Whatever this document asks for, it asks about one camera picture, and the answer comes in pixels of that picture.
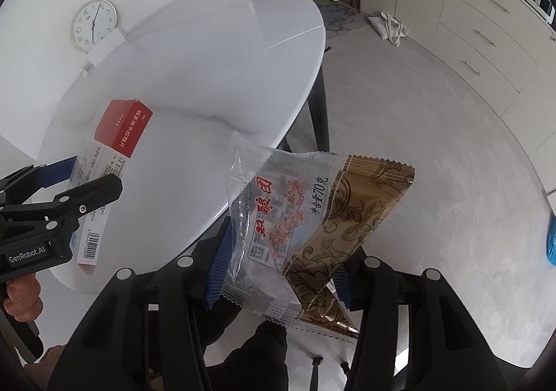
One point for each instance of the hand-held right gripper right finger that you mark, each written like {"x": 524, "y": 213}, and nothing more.
{"x": 343, "y": 282}

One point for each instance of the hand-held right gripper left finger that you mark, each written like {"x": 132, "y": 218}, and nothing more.
{"x": 217, "y": 260}

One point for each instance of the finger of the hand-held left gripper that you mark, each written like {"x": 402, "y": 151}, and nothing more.
{"x": 56, "y": 173}
{"x": 95, "y": 193}

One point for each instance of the red and white medicine box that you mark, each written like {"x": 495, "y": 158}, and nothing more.
{"x": 121, "y": 126}

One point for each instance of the clear and brown snack wrapper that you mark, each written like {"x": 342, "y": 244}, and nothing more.
{"x": 278, "y": 217}

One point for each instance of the person's left hand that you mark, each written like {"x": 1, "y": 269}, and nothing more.
{"x": 24, "y": 299}

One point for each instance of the person's dark-clothed leg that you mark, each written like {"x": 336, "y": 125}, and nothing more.
{"x": 256, "y": 360}

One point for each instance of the white paper card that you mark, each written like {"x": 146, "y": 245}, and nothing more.
{"x": 108, "y": 47}

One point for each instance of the dark table leg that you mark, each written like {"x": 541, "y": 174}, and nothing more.
{"x": 319, "y": 113}

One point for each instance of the blue plastic bag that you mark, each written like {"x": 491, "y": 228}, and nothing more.
{"x": 550, "y": 243}

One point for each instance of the white tote bag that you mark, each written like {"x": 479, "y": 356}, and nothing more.
{"x": 391, "y": 28}

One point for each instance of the patterned grey rug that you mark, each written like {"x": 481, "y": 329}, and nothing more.
{"x": 343, "y": 19}

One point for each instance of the beige drawer cabinet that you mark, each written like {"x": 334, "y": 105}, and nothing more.
{"x": 499, "y": 47}

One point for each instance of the round white wall clock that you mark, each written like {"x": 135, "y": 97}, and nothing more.
{"x": 93, "y": 26}

